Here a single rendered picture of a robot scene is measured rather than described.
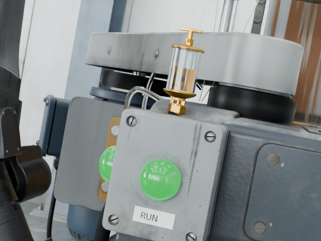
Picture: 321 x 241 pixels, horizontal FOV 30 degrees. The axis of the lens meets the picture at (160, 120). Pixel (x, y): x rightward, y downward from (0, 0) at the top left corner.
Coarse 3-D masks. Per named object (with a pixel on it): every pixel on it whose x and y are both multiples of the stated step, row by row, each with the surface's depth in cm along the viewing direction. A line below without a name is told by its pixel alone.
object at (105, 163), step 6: (108, 150) 45; (114, 150) 45; (102, 156) 45; (108, 156) 45; (102, 162) 45; (108, 162) 44; (102, 168) 45; (108, 168) 44; (102, 174) 45; (108, 174) 44; (108, 180) 45
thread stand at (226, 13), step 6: (228, 0) 80; (300, 0) 78; (306, 0) 78; (312, 0) 78; (318, 0) 78; (228, 6) 80; (222, 12) 81; (228, 12) 80; (222, 18) 81; (228, 18) 80; (222, 24) 80; (228, 24) 81; (222, 30) 80; (228, 30) 81
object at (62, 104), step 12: (48, 96) 96; (48, 108) 90; (60, 108) 91; (48, 120) 91; (60, 120) 91; (48, 132) 91; (60, 132) 91; (36, 144) 100; (48, 144) 91; (60, 144) 92
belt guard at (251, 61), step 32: (128, 32) 83; (160, 32) 74; (224, 32) 61; (96, 64) 91; (128, 64) 80; (160, 64) 72; (224, 64) 60; (256, 64) 57; (288, 64) 58; (288, 96) 60
